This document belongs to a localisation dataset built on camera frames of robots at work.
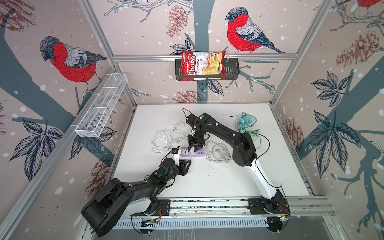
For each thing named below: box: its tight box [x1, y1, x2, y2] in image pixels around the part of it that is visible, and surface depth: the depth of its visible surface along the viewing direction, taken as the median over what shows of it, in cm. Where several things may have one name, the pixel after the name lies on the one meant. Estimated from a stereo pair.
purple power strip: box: [180, 147, 206, 157], surface depth 92 cm
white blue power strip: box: [206, 141, 233, 163], surface depth 94 cm
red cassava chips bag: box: [181, 50, 227, 82], surface depth 90 cm
